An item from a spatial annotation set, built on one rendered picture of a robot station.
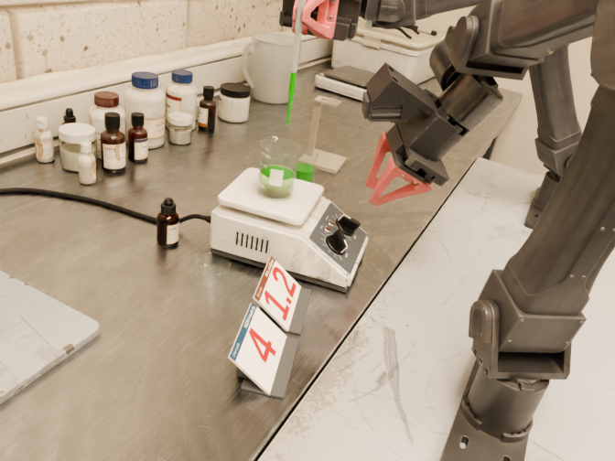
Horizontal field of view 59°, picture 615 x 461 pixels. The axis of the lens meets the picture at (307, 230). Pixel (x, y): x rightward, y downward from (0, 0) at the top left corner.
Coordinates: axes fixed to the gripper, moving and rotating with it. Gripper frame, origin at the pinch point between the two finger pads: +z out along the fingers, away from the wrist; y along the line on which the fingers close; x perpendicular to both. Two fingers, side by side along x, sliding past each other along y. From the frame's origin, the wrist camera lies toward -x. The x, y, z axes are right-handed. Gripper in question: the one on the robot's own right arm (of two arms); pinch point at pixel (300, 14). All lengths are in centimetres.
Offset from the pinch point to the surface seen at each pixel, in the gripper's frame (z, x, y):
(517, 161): -139, 59, 48
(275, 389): 25.7, 31.6, 9.2
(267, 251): 6.3, 28.8, 0.9
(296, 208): 2.7, 23.4, 3.1
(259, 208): 5.3, 23.3, -1.1
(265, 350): 22.4, 30.2, 6.8
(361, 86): -88, 30, -6
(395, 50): -108, 22, 0
